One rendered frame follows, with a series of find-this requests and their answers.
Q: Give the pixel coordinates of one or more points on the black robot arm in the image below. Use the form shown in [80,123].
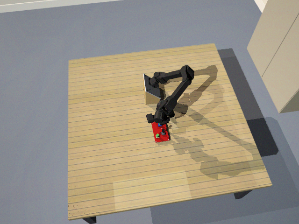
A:
[187,74]

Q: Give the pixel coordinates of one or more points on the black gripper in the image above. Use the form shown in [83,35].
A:
[150,117]

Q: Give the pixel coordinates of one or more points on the red circuit board with knobs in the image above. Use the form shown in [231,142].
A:
[160,132]

